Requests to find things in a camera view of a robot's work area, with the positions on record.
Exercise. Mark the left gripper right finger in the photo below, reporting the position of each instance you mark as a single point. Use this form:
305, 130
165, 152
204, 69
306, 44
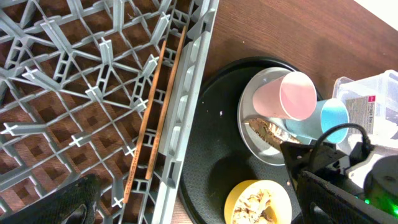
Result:
325, 194

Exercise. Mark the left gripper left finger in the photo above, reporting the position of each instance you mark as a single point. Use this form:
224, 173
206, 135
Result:
73, 203

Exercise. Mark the food scraps pile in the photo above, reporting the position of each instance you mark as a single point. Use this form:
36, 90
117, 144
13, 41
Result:
251, 207

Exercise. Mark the yellow bowl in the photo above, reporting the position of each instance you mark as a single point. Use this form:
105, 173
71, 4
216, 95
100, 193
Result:
281, 207

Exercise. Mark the brown gold snack wrapper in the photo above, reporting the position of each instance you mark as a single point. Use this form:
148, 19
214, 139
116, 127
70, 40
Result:
270, 132

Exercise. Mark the blue plastic cup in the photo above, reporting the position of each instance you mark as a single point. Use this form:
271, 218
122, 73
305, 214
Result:
327, 114

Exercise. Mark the light grey round plate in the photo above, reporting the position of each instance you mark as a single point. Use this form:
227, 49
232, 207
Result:
262, 150

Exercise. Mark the pink plastic cup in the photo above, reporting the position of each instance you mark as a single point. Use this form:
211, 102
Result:
292, 96

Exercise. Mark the wooden chopstick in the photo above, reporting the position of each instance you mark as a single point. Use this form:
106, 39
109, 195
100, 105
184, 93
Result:
165, 106
143, 126

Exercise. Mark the grey plastic dishwasher rack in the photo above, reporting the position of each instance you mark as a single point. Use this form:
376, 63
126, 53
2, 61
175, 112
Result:
75, 82

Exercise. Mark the clear plastic storage bin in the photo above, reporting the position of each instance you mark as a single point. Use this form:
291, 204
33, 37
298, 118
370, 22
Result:
372, 103

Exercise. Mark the round black serving tray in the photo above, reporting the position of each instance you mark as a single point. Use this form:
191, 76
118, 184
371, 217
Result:
217, 159

